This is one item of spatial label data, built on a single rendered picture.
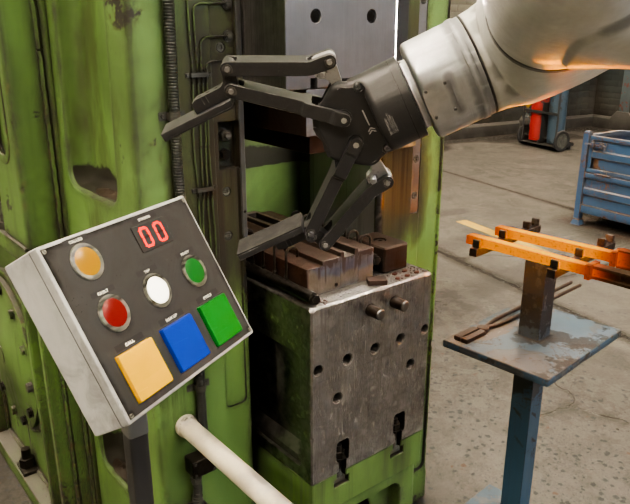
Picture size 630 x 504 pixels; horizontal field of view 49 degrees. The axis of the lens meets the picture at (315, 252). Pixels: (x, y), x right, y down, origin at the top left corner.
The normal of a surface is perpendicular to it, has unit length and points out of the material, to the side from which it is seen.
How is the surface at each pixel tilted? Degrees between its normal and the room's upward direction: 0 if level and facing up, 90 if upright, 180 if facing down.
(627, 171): 89
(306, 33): 90
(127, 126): 89
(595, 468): 0
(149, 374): 60
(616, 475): 0
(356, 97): 101
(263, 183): 90
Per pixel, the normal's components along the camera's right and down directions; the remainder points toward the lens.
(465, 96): 0.08, 0.59
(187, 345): 0.78, -0.35
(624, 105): -0.88, 0.15
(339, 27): 0.63, 0.25
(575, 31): -0.13, 0.99
